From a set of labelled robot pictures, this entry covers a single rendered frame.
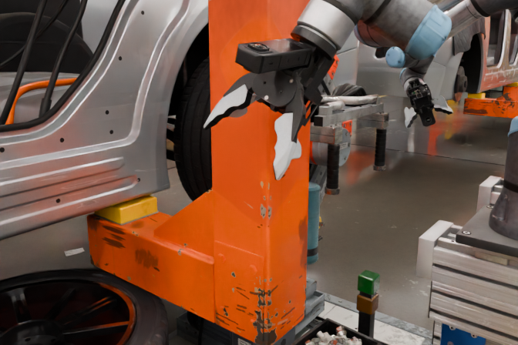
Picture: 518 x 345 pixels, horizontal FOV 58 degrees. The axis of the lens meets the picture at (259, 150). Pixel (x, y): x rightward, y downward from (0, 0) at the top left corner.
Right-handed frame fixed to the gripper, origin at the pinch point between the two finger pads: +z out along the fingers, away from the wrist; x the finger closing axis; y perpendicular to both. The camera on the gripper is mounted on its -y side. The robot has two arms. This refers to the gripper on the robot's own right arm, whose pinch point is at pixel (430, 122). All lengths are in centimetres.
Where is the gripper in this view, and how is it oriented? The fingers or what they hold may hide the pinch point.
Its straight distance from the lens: 166.0
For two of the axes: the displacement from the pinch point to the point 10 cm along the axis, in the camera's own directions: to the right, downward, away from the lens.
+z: -0.8, 5.4, -8.4
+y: -4.1, -7.8, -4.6
